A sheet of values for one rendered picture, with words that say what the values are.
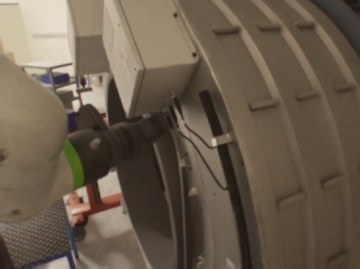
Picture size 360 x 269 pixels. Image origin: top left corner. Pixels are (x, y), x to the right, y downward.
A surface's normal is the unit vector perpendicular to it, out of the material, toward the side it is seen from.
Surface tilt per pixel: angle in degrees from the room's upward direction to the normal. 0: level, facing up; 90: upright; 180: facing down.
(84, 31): 55
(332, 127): 75
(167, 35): 43
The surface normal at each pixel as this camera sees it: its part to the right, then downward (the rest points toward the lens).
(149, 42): 0.27, -0.46
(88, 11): 0.33, -0.26
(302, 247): 0.41, 0.10
